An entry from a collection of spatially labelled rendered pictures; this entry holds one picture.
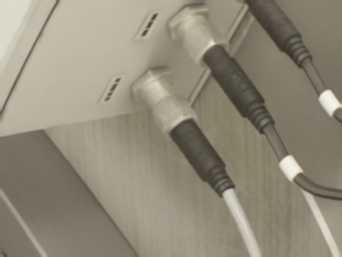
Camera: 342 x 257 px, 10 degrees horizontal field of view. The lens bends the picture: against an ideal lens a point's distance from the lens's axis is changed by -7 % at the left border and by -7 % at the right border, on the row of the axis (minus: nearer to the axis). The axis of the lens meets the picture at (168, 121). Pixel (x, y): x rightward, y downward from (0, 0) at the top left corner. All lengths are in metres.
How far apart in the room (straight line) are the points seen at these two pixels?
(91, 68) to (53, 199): 0.12
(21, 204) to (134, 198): 0.05
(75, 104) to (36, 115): 0.02
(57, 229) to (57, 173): 0.04
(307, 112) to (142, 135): 0.10
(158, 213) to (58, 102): 0.10
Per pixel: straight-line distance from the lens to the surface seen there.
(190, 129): 0.83
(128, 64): 0.83
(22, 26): 0.77
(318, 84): 0.78
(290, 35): 0.78
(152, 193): 0.91
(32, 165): 0.94
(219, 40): 0.82
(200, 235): 0.89
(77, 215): 0.93
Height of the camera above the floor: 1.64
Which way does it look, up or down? 8 degrees down
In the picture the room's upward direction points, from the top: 3 degrees counter-clockwise
